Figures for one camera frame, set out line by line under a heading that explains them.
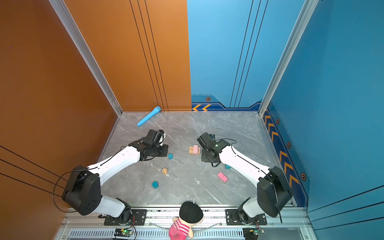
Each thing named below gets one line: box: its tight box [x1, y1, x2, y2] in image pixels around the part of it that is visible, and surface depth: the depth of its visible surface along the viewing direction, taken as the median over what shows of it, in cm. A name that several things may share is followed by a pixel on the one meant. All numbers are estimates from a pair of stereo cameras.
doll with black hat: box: [168, 201, 204, 240], surface depth 68 cm
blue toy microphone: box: [137, 106, 162, 127], surface depth 118 cm
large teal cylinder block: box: [152, 181, 159, 189], surface depth 86 cm
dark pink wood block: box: [217, 171, 229, 183], surface depth 87 cm
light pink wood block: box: [193, 145, 199, 154], surface depth 98 cm
